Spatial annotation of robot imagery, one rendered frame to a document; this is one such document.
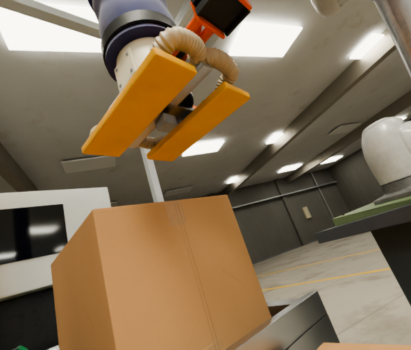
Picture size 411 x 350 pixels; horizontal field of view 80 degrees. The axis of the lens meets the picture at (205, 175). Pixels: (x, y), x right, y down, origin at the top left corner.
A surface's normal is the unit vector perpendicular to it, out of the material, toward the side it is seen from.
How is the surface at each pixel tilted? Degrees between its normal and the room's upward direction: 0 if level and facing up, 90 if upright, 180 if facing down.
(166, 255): 90
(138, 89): 180
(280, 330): 90
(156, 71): 180
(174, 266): 90
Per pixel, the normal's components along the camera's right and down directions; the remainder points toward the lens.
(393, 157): -0.67, 0.04
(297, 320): 0.58, -0.44
